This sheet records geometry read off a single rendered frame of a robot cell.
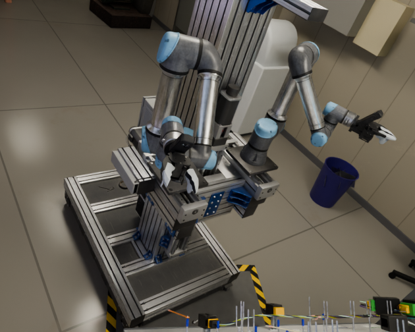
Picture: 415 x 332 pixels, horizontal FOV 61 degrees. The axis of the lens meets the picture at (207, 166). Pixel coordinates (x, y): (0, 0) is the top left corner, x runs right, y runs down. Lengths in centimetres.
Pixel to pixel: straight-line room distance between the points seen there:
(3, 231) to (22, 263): 31
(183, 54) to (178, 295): 157
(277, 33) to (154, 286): 286
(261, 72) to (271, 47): 27
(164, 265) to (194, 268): 21
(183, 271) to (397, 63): 288
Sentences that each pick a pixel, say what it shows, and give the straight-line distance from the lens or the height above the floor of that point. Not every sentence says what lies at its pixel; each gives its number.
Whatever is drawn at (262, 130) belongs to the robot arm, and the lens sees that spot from 186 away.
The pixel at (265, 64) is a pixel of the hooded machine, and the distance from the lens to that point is 404.
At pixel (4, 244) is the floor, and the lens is 286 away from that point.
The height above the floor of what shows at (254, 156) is 121.
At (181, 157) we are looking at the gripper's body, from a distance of 108.
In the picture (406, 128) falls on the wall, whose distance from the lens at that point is 406.
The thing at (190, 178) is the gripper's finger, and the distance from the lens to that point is 104.
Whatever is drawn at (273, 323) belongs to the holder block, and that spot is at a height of 94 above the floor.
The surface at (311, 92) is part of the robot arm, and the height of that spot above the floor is 165.
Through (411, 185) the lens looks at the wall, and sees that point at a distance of 413.
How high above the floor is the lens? 223
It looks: 36 degrees down
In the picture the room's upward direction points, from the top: 20 degrees clockwise
